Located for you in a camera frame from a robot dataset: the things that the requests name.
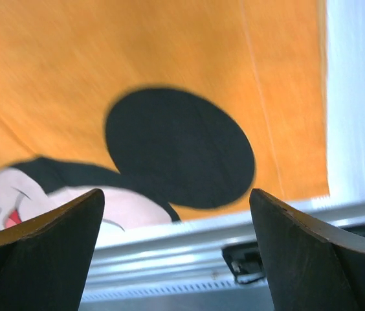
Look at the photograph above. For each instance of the perforated metal cable strip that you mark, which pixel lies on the perforated metal cable strip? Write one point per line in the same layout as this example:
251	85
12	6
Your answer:
156	290

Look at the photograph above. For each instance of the orange cartoon mouse cloth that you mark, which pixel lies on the orange cartoon mouse cloth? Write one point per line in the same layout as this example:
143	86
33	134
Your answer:
174	109

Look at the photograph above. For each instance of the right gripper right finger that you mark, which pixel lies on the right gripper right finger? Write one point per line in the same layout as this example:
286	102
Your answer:
309	264

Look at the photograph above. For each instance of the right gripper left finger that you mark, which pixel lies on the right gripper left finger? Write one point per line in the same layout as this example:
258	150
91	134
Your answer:
44	261

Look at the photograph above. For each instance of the aluminium mounting rail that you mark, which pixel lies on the aluminium mounting rail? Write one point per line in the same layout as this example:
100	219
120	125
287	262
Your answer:
173	259

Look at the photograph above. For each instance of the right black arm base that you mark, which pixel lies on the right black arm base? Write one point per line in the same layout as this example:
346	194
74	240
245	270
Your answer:
245	263

